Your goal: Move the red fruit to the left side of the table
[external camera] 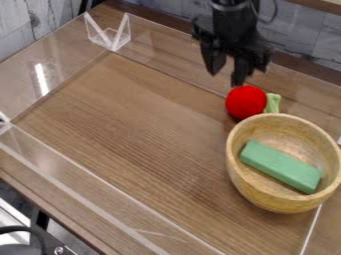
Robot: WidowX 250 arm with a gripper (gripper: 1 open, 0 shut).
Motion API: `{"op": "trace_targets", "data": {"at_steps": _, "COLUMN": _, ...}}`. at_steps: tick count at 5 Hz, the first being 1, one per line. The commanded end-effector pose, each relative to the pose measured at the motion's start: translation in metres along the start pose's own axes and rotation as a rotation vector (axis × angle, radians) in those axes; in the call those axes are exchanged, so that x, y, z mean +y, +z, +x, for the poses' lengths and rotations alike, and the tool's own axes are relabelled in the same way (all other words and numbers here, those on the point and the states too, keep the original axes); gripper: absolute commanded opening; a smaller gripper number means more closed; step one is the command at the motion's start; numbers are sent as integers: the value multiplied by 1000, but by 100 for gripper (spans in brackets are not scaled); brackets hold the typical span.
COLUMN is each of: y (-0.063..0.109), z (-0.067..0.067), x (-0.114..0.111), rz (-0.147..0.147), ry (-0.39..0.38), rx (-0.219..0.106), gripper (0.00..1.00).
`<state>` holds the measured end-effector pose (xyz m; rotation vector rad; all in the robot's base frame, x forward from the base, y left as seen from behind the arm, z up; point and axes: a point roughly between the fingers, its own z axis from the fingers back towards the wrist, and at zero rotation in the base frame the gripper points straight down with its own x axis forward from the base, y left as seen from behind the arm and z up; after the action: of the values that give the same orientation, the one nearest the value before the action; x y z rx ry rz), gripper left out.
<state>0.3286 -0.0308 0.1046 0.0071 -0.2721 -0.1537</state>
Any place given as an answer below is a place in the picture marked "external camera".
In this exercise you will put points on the clear acrylic tray wall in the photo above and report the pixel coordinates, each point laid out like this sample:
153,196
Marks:
114,222

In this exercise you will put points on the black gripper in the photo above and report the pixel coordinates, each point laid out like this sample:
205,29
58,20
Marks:
232,37

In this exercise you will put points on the wooden bowl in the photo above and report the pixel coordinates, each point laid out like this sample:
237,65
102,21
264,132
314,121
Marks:
299,138

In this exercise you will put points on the green rectangular block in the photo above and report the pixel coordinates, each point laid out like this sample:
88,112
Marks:
282,166

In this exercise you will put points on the black metal table frame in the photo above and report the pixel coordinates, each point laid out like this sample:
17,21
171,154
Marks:
56,247

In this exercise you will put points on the red plush fruit green leaf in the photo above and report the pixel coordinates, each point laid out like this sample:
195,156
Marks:
248,101

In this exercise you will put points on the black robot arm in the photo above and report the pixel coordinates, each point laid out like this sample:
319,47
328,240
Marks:
239,9

